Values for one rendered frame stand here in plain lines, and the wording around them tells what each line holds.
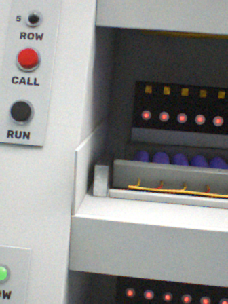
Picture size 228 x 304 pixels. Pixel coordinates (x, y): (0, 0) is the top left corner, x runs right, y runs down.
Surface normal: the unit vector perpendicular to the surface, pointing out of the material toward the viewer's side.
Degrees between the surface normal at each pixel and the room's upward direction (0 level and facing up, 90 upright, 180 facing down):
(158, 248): 110
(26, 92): 90
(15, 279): 90
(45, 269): 90
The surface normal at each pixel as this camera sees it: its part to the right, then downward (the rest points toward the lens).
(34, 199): -0.07, -0.14
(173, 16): -0.10, 0.22
